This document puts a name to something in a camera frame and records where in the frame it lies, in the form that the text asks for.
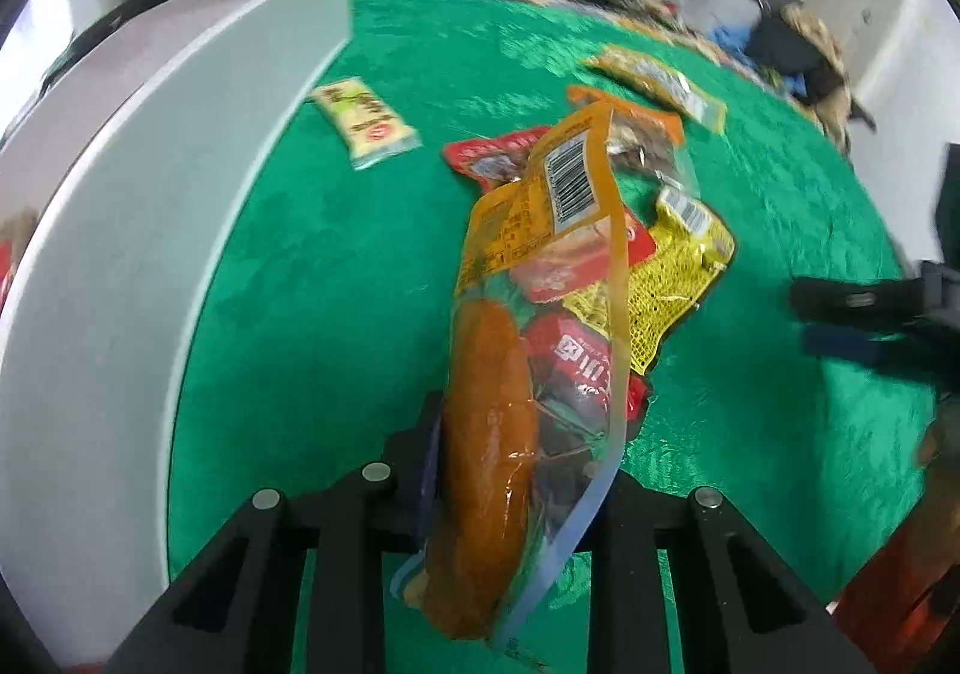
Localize green plush blanket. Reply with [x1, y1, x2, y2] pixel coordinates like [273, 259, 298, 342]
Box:
[166, 0, 938, 674]

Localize white storage box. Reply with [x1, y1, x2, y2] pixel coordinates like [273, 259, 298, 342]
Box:
[0, 0, 353, 667]

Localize black bag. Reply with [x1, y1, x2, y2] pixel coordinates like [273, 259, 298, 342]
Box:
[746, 6, 848, 94]

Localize blue cloth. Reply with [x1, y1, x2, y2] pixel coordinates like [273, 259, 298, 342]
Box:
[709, 25, 755, 71]

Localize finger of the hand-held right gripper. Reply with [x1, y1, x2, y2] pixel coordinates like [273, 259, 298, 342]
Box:
[789, 276, 929, 328]
[804, 330, 932, 376]

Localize orange clear-window snack packet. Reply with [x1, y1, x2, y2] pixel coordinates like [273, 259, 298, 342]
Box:
[566, 85, 700, 196]

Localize brown yellow-edged snack packet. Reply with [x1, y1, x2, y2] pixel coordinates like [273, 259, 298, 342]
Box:
[583, 44, 730, 135]

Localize dark red snack packet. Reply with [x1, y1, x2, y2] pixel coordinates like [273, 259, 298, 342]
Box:
[523, 310, 655, 446]

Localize person's right hand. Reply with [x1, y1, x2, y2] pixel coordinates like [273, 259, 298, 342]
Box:
[916, 415, 960, 474]

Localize yellow printed snack packet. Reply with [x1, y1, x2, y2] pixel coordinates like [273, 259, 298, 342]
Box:
[562, 186, 740, 376]

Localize pale yellow snack packet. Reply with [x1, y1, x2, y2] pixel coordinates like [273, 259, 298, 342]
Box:
[311, 77, 423, 172]

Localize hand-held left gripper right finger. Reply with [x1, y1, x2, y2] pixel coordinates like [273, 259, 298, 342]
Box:
[585, 473, 878, 674]

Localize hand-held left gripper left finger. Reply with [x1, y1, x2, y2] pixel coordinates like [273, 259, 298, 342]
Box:
[109, 389, 451, 674]

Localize brown patterned blanket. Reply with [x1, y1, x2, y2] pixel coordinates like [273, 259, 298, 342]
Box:
[776, 2, 878, 154]

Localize clear yellow sausage packet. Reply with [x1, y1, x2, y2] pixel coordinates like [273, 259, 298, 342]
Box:
[390, 104, 640, 654]

